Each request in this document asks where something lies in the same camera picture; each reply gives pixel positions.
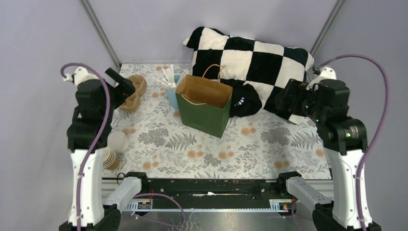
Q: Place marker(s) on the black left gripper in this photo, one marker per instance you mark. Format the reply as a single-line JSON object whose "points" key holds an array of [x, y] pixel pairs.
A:
{"points": [[125, 88]]}

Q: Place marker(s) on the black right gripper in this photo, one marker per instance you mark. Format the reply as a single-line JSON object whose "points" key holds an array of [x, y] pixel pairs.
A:
{"points": [[294, 88]]}

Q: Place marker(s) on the brown cardboard cup carrier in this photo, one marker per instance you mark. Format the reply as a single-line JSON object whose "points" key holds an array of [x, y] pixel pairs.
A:
{"points": [[131, 104], [139, 83]]}

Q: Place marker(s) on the green paper bag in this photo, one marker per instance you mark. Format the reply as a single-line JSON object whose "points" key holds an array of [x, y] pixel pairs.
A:
{"points": [[204, 104]]}

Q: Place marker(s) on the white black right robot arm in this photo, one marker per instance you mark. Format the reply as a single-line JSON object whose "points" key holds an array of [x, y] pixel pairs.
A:
{"points": [[325, 102]]}

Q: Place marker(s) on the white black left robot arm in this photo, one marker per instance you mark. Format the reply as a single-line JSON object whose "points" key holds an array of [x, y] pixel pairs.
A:
{"points": [[88, 143]]}

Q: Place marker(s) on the black white checkered pillow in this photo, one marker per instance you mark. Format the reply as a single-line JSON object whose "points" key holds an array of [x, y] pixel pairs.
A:
{"points": [[266, 67]]}

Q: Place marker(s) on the black cloth bundle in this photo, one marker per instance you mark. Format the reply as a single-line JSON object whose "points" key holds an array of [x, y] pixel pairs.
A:
{"points": [[245, 101]]}

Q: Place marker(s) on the light blue cup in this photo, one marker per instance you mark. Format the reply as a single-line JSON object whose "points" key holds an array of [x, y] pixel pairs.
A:
{"points": [[171, 95]]}

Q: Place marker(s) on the white wrapped straws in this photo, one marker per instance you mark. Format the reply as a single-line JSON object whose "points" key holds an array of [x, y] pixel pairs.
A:
{"points": [[166, 76]]}

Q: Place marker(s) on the floral patterned table mat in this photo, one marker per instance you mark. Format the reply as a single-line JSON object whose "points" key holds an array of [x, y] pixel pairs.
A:
{"points": [[260, 146]]}

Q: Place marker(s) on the stack of brown paper cups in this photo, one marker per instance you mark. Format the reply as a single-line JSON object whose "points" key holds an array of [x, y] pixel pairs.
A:
{"points": [[111, 160]]}

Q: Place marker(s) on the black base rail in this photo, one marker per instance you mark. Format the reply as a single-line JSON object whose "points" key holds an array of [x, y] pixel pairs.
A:
{"points": [[210, 195]]}

